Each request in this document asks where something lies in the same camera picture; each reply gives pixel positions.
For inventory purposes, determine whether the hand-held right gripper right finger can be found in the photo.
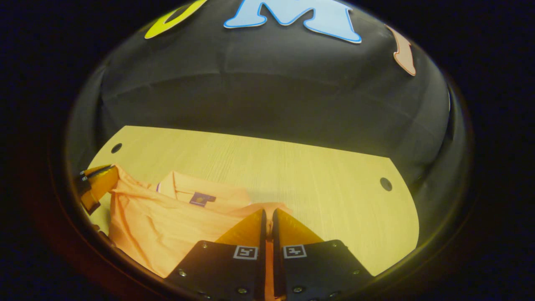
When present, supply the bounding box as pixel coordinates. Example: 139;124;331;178
272;208;374;301

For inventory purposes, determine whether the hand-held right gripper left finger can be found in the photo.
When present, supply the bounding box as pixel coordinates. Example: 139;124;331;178
166;209;268;301

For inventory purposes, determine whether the orange T-shirt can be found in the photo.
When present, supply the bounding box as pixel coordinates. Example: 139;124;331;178
109;165;294;301

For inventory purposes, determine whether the black backdrop cloth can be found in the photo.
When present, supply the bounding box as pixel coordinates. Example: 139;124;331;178
67;0;462;201

